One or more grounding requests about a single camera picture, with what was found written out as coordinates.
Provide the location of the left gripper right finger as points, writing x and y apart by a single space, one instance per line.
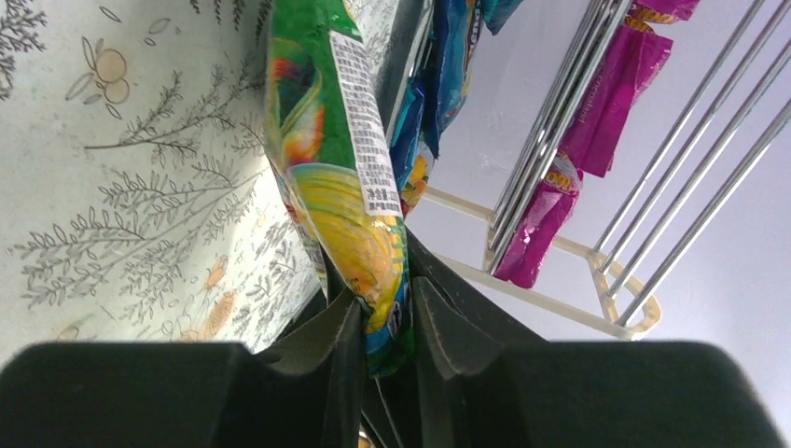
476 392

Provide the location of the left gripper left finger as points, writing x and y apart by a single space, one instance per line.
304 391

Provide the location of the purple candy bag top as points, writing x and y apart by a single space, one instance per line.
551 206

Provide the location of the purple candy bag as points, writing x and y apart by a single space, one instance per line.
628 67
551 206

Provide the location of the green candy bag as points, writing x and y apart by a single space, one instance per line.
327 145

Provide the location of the purple candy bag front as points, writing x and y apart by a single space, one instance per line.
628 67

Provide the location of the purple candy bag carried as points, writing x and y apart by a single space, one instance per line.
663 11

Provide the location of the lower blue candy bag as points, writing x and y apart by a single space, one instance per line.
405 146

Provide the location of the blue candy bag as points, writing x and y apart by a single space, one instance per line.
405 146
456 29

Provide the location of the upper blue candy bag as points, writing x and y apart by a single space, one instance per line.
456 29

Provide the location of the white metal shelf rack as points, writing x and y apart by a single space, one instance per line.
734 282

